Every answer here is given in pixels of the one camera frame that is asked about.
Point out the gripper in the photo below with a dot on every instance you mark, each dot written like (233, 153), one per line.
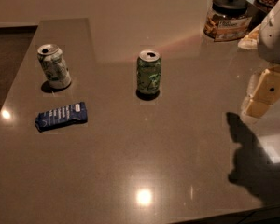
(275, 42)

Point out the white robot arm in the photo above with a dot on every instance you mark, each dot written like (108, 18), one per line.
(269, 38)

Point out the glass jar black lid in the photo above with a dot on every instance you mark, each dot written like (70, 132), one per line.
(227, 20)

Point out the white crumpled wrapper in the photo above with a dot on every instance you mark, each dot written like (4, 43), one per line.
(250, 41)

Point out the blue snack packet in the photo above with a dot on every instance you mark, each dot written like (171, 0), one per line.
(61, 117)

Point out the white green soda can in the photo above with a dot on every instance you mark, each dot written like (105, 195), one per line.
(54, 66)

